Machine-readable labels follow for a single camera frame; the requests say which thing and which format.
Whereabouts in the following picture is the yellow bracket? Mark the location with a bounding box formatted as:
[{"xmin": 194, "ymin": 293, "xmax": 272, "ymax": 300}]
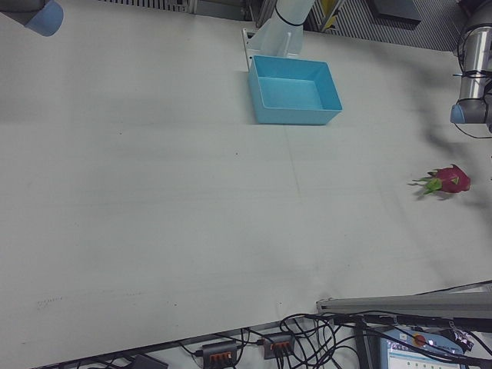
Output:
[{"xmin": 320, "ymin": 0, "xmax": 339, "ymax": 30}]

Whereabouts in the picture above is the red dragon fruit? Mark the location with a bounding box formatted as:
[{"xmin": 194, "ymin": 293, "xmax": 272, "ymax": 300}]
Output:
[{"xmin": 407, "ymin": 164, "xmax": 472, "ymax": 201}]

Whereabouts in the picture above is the grey orange usb hub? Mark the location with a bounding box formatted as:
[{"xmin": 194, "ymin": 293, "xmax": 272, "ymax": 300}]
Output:
[
  {"xmin": 262, "ymin": 332, "xmax": 295, "ymax": 361},
  {"xmin": 194, "ymin": 340, "xmax": 241, "ymax": 366}
]

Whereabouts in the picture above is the black cable tangle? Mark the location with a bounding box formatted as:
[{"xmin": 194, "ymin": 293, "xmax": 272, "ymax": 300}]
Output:
[{"xmin": 279, "ymin": 311, "xmax": 364, "ymax": 365}]

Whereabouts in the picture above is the dark grey box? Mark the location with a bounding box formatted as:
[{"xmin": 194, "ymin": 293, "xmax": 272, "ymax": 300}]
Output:
[{"xmin": 371, "ymin": 0, "xmax": 422, "ymax": 26}]

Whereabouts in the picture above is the aluminium profile rail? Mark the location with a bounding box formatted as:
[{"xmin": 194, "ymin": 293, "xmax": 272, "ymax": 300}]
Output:
[{"xmin": 315, "ymin": 282, "xmax": 492, "ymax": 331}]

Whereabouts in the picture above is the white column stand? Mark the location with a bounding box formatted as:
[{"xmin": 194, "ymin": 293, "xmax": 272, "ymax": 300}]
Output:
[{"xmin": 241, "ymin": 0, "xmax": 320, "ymax": 72}]

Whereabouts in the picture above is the flat black device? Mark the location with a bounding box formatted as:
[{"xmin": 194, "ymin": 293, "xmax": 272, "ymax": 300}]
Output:
[{"xmin": 126, "ymin": 354, "xmax": 169, "ymax": 369}]

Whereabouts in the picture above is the blue plastic bin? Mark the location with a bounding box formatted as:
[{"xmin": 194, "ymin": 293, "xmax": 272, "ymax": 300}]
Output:
[{"xmin": 248, "ymin": 55, "xmax": 344, "ymax": 126}]

